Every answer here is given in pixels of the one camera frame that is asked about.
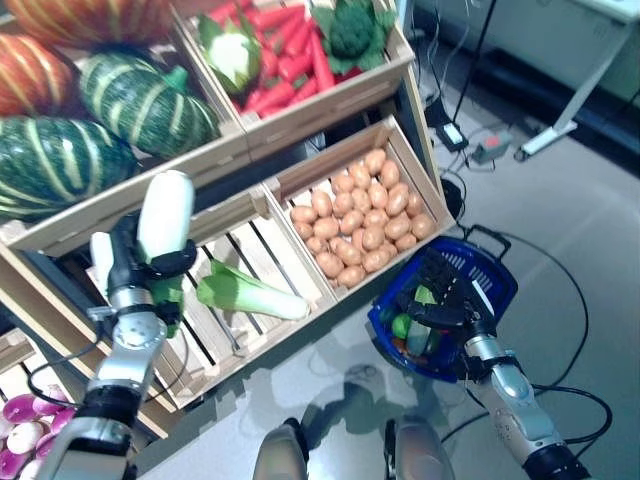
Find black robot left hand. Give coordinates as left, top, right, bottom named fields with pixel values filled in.
left=106, top=214, right=199, bottom=301

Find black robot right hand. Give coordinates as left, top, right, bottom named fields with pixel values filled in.
left=404, top=247, right=496, bottom=346

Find blue plastic shopping basket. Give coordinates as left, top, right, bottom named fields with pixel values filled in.
left=367, top=224, right=519, bottom=384

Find wooden crate of pumpkins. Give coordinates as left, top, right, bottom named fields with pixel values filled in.
left=0, top=0, right=251, bottom=259

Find wooden produce display stand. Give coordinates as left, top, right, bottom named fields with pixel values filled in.
left=0, top=0, right=456, bottom=441

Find black round floor object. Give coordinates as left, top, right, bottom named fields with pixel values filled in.
left=439, top=179, right=467, bottom=217

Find large green striped pumpkin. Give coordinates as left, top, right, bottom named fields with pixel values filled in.
left=0, top=115, right=139, bottom=224

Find wooden crate of potatoes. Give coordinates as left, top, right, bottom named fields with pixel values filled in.
left=262, top=117, right=456, bottom=304

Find wooden crate of turnips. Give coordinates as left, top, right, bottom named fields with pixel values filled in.
left=0, top=327, right=170, bottom=480

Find silver robot right leg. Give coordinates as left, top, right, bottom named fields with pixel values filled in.
left=384, top=417, right=454, bottom=480

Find silver robot leg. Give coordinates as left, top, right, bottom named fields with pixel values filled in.
left=252, top=419, right=311, bottom=480
left=384, top=417, right=454, bottom=480

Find green striped pumpkin with stem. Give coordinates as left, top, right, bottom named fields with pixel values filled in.
left=79, top=49, right=221, bottom=160

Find grey box red button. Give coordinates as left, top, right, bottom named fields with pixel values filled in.
left=472, top=132, right=515, bottom=164

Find purple white turnip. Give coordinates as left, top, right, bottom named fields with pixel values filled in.
left=0, top=447, right=27, bottom=476
left=7, top=422, right=47, bottom=452
left=2, top=393, right=50, bottom=422
left=43, top=408, right=76, bottom=436

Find white desk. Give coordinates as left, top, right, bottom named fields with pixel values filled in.
left=477, top=0, right=640, bottom=162

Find red carrot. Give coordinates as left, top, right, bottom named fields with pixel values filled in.
left=309, top=28, right=336, bottom=93
left=292, top=77, right=321, bottom=104
left=249, top=3, right=307, bottom=32
left=243, top=81, right=297, bottom=115
left=207, top=0, right=251, bottom=24

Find wooden crate of carrots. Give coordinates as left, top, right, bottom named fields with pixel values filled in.
left=169, top=0, right=416, bottom=164

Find silver robot left leg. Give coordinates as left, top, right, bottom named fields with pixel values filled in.
left=252, top=419, right=311, bottom=480

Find white cauliflower green leaves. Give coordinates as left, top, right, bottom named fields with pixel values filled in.
left=196, top=13, right=262, bottom=96

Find large orange striped pumpkin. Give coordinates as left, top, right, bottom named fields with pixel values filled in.
left=4, top=0, right=174, bottom=51

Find green broccoli with leaves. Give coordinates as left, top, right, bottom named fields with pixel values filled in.
left=309, top=0, right=399, bottom=74

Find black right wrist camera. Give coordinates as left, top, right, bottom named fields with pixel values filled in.
left=455, top=349, right=489, bottom=385

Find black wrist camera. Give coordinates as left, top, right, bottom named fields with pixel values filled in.
left=455, top=349, right=489, bottom=385
left=157, top=301, right=185, bottom=340

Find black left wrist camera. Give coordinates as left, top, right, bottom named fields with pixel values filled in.
left=157, top=301, right=185, bottom=340

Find thick black floor cable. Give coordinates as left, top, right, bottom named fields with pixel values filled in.
left=462, top=224, right=589, bottom=389

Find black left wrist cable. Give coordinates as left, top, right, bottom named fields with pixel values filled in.
left=27, top=319, right=169, bottom=409

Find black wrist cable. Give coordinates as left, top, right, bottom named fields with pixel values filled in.
left=439, top=382, right=614, bottom=451
left=27, top=319, right=169, bottom=409

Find black camera pole with base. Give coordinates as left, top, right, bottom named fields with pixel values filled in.
left=433, top=0, right=499, bottom=154

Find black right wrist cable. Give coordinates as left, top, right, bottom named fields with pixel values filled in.
left=439, top=382, right=614, bottom=451

